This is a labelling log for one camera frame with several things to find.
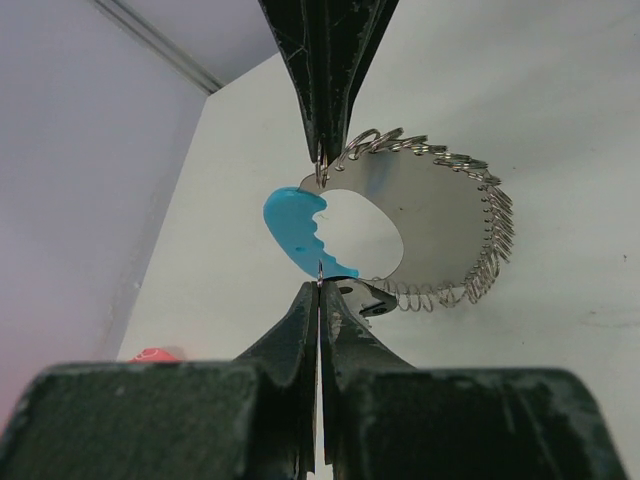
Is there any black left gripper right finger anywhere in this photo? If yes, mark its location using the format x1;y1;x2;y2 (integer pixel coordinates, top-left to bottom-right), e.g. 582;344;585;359
319;282;626;479

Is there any crumpled pink plastic bag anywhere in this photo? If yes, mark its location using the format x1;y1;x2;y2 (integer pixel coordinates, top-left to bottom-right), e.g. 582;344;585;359
129;347;185;363

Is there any aluminium frame post left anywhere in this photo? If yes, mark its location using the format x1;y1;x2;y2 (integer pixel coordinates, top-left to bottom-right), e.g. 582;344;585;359
90;0;225;95

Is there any key with black tag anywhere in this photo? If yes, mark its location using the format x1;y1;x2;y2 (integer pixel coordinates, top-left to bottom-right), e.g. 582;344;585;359
316;260;324;288

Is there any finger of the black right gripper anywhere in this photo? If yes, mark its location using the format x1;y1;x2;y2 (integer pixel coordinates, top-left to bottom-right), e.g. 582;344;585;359
323;0;398;160
259;0;326;163

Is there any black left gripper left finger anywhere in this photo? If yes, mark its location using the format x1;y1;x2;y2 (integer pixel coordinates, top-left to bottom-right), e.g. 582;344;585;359
1;283;319;479

